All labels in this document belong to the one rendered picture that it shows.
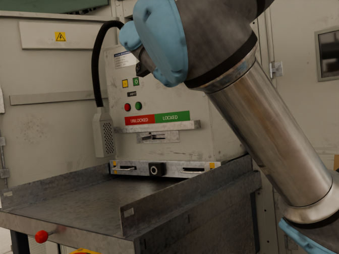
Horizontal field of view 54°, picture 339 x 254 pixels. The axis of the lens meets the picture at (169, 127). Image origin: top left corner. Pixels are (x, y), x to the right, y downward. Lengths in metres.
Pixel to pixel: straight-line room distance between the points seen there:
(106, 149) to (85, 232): 0.52
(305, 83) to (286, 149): 0.70
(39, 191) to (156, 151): 0.44
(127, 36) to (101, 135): 0.55
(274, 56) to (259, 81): 0.76
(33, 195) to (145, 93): 0.54
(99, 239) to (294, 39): 0.86
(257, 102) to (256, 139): 0.06
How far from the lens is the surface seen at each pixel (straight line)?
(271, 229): 1.34
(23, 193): 1.24
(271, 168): 0.51
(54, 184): 1.29
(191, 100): 1.14
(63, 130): 1.55
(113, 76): 1.39
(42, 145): 1.53
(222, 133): 1.17
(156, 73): 0.81
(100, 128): 1.30
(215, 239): 1.06
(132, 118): 1.32
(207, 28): 0.40
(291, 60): 1.19
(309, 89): 1.17
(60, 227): 0.94
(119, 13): 1.69
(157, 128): 1.19
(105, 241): 0.81
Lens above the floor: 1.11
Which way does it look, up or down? 3 degrees down
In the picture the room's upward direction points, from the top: 6 degrees counter-clockwise
